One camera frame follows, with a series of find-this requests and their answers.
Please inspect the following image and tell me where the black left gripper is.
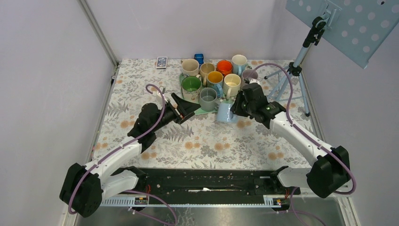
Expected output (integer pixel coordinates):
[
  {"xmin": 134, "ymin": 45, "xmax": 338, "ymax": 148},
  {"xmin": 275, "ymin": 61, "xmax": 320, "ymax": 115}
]
[{"xmin": 151, "ymin": 93, "xmax": 200, "ymax": 132}]

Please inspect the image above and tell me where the grey mug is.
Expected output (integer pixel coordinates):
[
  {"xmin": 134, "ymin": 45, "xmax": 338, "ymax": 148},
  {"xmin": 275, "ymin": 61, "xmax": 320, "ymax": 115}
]
[{"xmin": 199, "ymin": 88, "xmax": 220, "ymax": 112}]

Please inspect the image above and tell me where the beige cartoon print mug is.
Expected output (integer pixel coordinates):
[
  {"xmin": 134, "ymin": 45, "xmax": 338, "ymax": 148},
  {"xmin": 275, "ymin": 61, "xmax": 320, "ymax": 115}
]
[{"xmin": 180, "ymin": 74, "xmax": 202, "ymax": 104}]

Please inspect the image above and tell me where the cream yellow mug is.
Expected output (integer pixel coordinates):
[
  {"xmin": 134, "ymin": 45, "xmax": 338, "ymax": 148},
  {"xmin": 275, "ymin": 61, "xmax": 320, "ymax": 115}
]
[{"xmin": 222, "ymin": 73, "xmax": 241, "ymax": 99}]

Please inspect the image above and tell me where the lilac mug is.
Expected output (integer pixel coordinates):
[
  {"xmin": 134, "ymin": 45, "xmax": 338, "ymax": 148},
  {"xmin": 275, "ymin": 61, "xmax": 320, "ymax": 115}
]
[{"xmin": 241, "ymin": 69, "xmax": 260, "ymax": 87}]

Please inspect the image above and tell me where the pale blue ribbed mug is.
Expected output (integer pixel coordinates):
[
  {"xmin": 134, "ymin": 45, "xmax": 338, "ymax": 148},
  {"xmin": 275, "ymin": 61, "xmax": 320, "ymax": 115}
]
[{"xmin": 216, "ymin": 103, "xmax": 238, "ymax": 123}]

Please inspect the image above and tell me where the blue butterfly mug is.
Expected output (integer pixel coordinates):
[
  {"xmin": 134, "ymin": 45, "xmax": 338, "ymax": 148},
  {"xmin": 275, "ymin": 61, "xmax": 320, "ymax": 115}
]
[{"xmin": 206, "ymin": 71, "xmax": 223, "ymax": 98}]

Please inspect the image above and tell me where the light blue faceted mug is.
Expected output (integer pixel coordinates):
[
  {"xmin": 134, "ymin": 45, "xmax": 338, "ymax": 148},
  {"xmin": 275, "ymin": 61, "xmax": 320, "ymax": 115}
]
[{"xmin": 231, "ymin": 54, "xmax": 248, "ymax": 76}]

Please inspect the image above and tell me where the beige seahorse print mug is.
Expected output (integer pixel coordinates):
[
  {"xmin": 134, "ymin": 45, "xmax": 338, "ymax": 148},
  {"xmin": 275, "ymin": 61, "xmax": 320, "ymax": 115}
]
[{"xmin": 181, "ymin": 59, "xmax": 199, "ymax": 76}]

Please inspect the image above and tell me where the orange mug with black handle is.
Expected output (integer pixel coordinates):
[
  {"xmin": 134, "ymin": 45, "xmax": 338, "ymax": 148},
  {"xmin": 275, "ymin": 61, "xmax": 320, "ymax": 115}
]
[{"xmin": 216, "ymin": 60, "xmax": 233, "ymax": 77}]

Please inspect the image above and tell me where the round beige glazed mug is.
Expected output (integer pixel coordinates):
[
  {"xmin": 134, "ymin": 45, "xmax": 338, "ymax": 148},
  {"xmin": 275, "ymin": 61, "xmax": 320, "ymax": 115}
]
[{"xmin": 199, "ymin": 63, "xmax": 215, "ymax": 86}]

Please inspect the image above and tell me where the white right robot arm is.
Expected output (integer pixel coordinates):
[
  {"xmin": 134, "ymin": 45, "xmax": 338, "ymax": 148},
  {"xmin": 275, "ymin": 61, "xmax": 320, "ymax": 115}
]
[{"xmin": 231, "ymin": 83, "xmax": 354, "ymax": 198}]

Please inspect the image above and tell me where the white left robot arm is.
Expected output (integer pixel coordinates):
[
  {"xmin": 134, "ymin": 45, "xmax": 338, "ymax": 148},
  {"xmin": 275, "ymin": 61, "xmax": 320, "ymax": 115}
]
[{"xmin": 59, "ymin": 93, "xmax": 200, "ymax": 218}]

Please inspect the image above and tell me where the green floral bird tray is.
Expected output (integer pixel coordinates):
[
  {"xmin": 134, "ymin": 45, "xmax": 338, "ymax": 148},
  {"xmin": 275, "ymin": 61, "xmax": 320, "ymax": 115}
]
[{"xmin": 179, "ymin": 73, "xmax": 237, "ymax": 115}]

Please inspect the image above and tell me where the floral tablecloth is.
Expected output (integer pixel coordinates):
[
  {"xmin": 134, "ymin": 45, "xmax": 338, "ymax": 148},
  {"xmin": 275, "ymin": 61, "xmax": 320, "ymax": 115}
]
[{"xmin": 92, "ymin": 59, "xmax": 309, "ymax": 170}]

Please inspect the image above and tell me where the blue toy car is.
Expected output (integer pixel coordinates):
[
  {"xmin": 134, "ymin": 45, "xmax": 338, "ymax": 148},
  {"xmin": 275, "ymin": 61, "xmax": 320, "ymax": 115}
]
[{"xmin": 194, "ymin": 53, "xmax": 204, "ymax": 66}]

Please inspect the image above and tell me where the playing card box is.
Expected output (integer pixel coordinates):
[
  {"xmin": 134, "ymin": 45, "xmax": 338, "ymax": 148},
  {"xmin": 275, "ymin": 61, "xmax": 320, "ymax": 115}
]
[{"xmin": 156, "ymin": 56, "xmax": 168, "ymax": 69}]

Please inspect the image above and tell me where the light blue tripod stand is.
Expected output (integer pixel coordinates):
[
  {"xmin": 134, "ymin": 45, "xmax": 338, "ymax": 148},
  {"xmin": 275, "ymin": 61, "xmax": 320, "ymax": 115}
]
[{"xmin": 264, "ymin": 14, "xmax": 330, "ymax": 117}]

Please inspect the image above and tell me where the blue dotted panel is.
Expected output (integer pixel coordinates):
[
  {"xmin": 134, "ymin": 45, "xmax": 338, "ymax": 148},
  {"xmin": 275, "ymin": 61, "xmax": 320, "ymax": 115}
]
[{"xmin": 286, "ymin": 0, "xmax": 399, "ymax": 69}]

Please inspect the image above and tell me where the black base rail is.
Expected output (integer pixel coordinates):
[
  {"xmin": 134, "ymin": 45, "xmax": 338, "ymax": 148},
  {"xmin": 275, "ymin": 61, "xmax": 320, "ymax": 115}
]
[{"xmin": 128, "ymin": 166, "xmax": 301, "ymax": 199}]

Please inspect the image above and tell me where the white slotted cable duct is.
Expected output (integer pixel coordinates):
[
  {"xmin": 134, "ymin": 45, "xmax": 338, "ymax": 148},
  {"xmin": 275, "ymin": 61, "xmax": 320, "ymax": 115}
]
[{"xmin": 100, "ymin": 195, "xmax": 282, "ymax": 209}]

